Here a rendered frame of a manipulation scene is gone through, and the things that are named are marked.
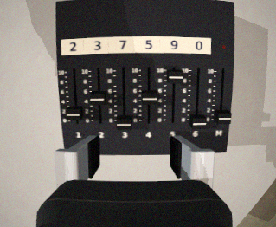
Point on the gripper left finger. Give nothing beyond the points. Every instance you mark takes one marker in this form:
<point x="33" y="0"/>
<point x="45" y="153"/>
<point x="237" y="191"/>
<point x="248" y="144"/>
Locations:
<point x="79" y="162"/>

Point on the black lighting desk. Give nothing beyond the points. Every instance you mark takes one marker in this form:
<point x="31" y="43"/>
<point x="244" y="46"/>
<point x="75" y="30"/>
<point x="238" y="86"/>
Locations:
<point x="160" y="68"/>

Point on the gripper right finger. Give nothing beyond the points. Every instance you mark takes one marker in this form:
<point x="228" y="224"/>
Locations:
<point x="189" y="162"/>

